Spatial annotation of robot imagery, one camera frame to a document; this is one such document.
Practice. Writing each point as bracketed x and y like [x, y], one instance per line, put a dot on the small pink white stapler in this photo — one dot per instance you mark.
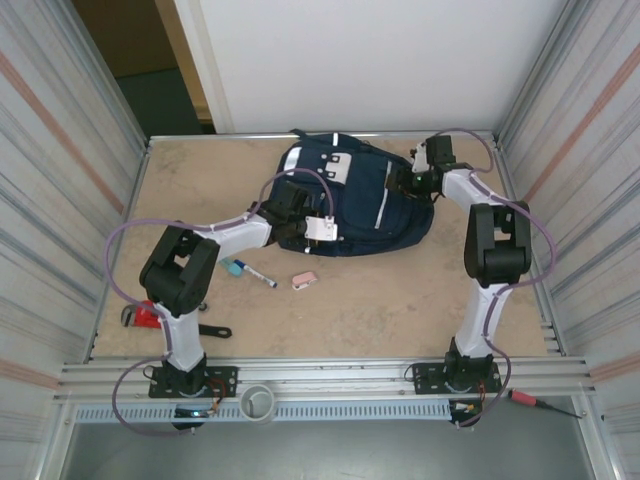
[304, 281]

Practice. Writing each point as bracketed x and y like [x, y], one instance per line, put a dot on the navy blue backpack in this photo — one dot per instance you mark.
[360, 210]

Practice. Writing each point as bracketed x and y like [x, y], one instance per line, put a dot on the white marker with blue cap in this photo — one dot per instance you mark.
[257, 275]

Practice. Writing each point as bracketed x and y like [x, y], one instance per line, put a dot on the teal correction tape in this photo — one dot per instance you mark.
[231, 268]

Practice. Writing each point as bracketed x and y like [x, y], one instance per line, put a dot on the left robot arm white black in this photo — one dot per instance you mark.
[175, 275]

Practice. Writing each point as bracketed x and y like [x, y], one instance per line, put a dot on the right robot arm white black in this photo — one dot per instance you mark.
[495, 250]

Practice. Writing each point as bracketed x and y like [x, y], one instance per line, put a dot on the thin aluminium table edge bar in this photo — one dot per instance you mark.
[225, 136]

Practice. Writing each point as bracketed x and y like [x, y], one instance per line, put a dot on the brown wooden door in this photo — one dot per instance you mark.
[130, 35]

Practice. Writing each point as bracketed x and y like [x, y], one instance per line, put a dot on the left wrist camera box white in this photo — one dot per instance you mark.
[322, 229]

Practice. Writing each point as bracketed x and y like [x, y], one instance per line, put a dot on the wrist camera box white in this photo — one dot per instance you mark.
[322, 229]
[421, 159]

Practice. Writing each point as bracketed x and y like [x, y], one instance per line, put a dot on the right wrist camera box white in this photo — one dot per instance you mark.
[421, 159]

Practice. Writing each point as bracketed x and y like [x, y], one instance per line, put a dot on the wide aluminium frame rail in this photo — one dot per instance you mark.
[325, 370]

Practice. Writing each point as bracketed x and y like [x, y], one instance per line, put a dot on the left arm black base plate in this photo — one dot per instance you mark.
[225, 380]

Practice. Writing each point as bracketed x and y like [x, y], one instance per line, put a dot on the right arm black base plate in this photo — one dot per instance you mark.
[425, 377]

